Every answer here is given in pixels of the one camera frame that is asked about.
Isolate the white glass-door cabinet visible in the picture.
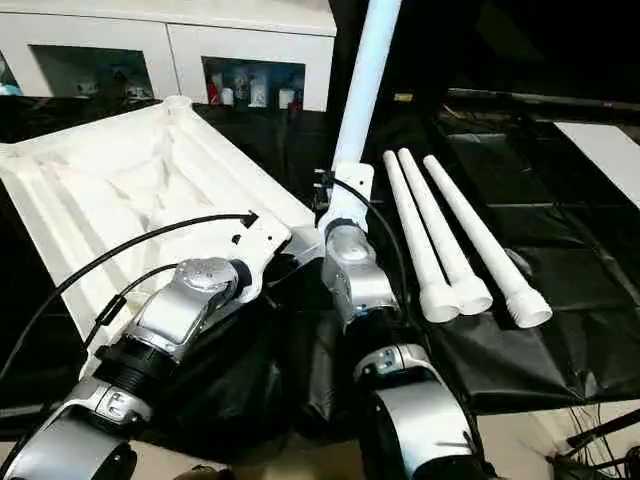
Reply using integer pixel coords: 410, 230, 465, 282
0, 5, 338, 111

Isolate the white plastic table top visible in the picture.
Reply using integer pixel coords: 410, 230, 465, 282
0, 96, 321, 351

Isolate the black plastic mat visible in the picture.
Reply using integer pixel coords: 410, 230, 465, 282
0, 90, 640, 441

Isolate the white plastic table leg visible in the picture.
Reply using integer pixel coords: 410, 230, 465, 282
330, 0, 401, 171
423, 155, 553, 329
383, 150, 461, 323
398, 148, 494, 316

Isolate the white flat board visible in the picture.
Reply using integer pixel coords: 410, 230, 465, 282
555, 122, 640, 211

